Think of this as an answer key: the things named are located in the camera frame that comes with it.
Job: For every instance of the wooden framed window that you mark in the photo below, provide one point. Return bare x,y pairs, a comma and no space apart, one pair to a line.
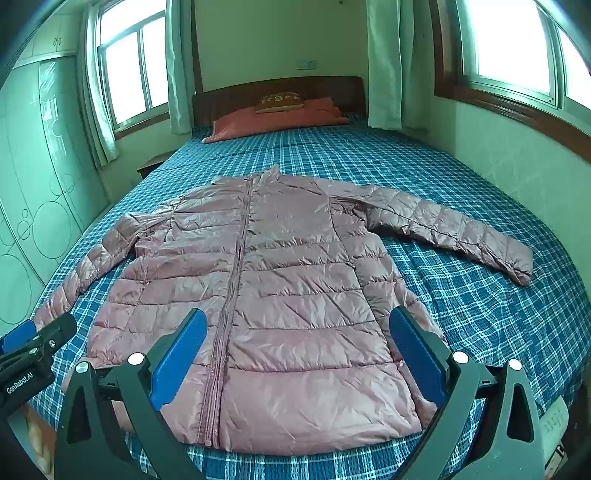
517,46

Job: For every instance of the pale printed object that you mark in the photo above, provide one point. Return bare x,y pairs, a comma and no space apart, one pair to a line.
556,424

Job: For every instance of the salmon pink pillow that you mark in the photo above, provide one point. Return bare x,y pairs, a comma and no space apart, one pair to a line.
281,121

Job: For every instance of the white framed window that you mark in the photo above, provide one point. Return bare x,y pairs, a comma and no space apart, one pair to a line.
134,60

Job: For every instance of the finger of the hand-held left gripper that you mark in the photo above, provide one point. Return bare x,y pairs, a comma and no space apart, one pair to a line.
16,336
57,333

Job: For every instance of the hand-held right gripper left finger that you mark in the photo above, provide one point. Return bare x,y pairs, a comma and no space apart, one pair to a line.
182,355

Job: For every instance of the pale green wardrobe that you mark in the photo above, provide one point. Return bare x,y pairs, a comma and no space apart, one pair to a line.
37,161

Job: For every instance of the bed with blue plaid sheet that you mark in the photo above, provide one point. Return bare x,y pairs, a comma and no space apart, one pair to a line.
461,161

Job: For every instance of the wooden bed frame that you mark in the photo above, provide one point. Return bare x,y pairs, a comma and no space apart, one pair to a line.
32,438

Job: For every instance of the dark wooden wall strip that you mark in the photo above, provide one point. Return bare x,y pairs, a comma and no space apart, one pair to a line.
197,46

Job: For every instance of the pink quilted down jacket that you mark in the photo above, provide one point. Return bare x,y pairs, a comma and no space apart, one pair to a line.
286,286

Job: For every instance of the pale green curtain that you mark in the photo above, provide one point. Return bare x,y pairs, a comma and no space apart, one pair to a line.
99,106
392,60
179,69

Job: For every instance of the dark wooden headboard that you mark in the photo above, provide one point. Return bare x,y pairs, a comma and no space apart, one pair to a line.
221,104

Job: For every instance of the wooden nightstand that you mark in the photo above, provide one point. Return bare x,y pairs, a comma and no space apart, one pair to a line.
152,164

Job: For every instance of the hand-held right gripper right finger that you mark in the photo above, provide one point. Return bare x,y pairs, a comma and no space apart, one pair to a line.
415,355

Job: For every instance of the white wall socket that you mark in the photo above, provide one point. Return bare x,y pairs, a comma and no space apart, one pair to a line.
306,64

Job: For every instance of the small brown cushion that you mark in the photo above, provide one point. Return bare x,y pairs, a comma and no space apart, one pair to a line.
279,102

